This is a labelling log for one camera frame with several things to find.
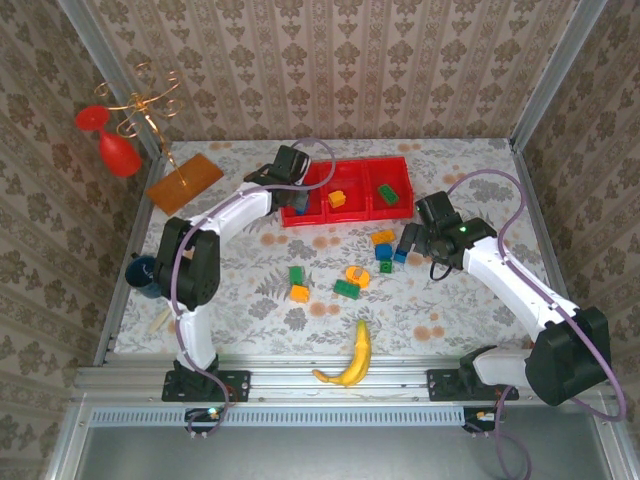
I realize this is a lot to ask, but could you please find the gold wire stand amber base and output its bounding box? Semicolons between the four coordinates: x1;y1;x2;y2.
94;62;225;217

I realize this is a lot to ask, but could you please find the round orange lego piece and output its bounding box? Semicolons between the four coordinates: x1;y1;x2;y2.
345;265;372;289

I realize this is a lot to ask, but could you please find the cream wooden stick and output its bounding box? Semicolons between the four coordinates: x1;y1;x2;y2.
149;308;174;335

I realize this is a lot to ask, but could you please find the white slotted cable duct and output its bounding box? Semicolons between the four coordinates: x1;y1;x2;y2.
92;402;466;427

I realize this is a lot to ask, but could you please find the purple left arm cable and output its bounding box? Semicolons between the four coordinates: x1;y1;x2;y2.
169;137;336;441

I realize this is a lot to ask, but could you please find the aluminium frame post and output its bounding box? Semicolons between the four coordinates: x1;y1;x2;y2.
55;0;169;159
508;0;609;151

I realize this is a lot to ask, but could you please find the dark blue mug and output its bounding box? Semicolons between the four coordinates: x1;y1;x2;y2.
123;253;164;300

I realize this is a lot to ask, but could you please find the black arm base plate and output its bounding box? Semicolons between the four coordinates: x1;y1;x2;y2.
162;369;252;404
426;368;521;402

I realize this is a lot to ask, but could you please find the yellow banana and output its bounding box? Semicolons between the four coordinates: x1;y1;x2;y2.
311;319;374;389

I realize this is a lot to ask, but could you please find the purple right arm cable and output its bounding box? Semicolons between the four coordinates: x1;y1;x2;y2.
446;169;629;480

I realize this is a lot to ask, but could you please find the black connector board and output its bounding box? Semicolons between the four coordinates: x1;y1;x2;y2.
463;407;501;435
185;407;226;437

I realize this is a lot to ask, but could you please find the red three-compartment bin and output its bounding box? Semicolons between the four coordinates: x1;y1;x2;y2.
279;156;416;229

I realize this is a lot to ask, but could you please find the red plastic goblet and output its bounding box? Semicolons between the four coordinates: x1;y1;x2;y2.
74;104;144;179

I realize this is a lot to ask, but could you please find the floral patterned table cover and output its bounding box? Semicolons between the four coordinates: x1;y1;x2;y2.
114;138;574;359

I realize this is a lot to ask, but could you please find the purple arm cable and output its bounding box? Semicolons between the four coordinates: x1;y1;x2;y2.
169;137;336;441
446;169;629;480

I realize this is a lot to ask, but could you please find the aluminium table side rail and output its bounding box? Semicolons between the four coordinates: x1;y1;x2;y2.
93;142;174;366
508;138;591;361

